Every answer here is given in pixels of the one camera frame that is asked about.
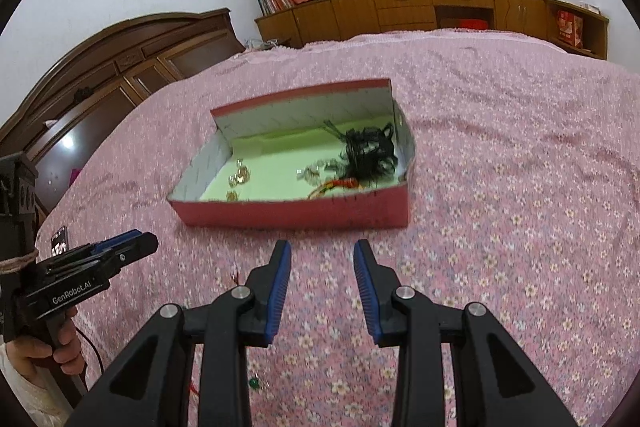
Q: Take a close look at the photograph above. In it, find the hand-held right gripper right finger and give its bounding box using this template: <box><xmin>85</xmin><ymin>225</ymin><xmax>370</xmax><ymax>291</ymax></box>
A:
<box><xmin>352</xmin><ymin>239</ymin><xmax>578</xmax><ymax>427</ymax></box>

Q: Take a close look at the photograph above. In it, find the long wooden cabinet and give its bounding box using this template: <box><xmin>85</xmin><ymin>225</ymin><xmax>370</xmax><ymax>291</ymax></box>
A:
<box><xmin>255</xmin><ymin>0</ymin><xmax>611</xmax><ymax>60</ymax></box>

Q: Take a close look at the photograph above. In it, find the black cable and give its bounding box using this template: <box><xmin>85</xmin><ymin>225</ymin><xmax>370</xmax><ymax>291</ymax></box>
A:
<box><xmin>75</xmin><ymin>327</ymin><xmax>103</xmax><ymax>390</ymax></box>

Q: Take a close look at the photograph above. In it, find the red cardboard box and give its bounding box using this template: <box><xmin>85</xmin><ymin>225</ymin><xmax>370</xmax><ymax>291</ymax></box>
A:
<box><xmin>167</xmin><ymin>78</ymin><xmax>417</xmax><ymax>229</ymax></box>

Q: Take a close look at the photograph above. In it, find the white cable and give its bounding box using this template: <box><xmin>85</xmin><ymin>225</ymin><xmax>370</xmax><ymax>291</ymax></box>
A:
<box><xmin>245</xmin><ymin>38</ymin><xmax>291</xmax><ymax>50</ymax></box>

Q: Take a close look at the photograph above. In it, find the black feather hair accessory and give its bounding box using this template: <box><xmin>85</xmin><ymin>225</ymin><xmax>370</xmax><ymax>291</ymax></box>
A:
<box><xmin>322</xmin><ymin>119</ymin><xmax>401</xmax><ymax>182</ymax></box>

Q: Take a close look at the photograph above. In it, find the person's left hand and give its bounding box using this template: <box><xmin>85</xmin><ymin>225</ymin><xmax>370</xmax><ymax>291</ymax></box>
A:
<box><xmin>10</xmin><ymin>302</ymin><xmax>87</xmax><ymax>383</ymax></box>

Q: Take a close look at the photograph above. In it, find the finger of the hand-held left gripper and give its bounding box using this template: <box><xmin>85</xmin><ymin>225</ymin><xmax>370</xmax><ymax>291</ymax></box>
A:
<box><xmin>106</xmin><ymin>232</ymin><xmax>159</xmax><ymax>274</ymax></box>
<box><xmin>45</xmin><ymin>229</ymin><xmax>144</xmax><ymax>265</ymax></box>

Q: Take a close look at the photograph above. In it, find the silver crystal jewelry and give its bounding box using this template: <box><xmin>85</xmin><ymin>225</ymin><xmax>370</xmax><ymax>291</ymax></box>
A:
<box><xmin>296</xmin><ymin>161</ymin><xmax>341</xmax><ymax>182</ymax></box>

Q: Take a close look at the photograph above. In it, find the red gift box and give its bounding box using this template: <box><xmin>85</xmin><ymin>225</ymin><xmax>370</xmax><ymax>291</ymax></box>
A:
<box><xmin>556</xmin><ymin>9</ymin><xmax>585</xmax><ymax>48</ymax></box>

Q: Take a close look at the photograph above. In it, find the dark wooden headboard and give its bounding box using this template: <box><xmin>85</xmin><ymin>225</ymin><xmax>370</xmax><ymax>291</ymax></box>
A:
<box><xmin>0</xmin><ymin>8</ymin><xmax>246</xmax><ymax>218</ymax></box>

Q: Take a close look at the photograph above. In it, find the red braided cord bracelet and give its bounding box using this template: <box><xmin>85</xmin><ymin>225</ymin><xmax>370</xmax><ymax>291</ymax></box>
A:
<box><xmin>307</xmin><ymin>177</ymin><xmax>361</xmax><ymax>198</ymax></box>

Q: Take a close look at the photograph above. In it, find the black smartphone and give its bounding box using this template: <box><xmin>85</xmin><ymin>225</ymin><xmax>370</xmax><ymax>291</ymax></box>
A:
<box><xmin>50</xmin><ymin>226</ymin><xmax>70</xmax><ymax>258</ymax></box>

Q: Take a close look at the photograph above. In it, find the person's left forearm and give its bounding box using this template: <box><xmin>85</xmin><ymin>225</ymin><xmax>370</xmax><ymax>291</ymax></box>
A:
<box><xmin>0</xmin><ymin>342</ymin><xmax>71</xmax><ymax>427</ymax></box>

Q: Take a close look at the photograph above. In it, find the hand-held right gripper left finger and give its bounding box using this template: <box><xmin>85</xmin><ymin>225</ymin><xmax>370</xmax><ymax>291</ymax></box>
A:
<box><xmin>65</xmin><ymin>239</ymin><xmax>293</xmax><ymax>427</ymax></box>

